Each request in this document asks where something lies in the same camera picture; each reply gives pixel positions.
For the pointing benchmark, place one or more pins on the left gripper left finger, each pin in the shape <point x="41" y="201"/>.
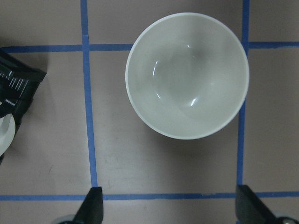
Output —
<point x="91" y="210"/>

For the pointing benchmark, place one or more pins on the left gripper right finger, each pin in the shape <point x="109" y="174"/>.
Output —
<point x="250" y="209"/>

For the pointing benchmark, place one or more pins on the white bowl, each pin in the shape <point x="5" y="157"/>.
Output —
<point x="187" y="76"/>

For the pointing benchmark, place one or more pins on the white plate in rack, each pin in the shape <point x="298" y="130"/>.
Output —
<point x="7" y="132"/>

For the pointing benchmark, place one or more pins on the black dish rack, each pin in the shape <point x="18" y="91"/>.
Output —
<point x="18" y="84"/>

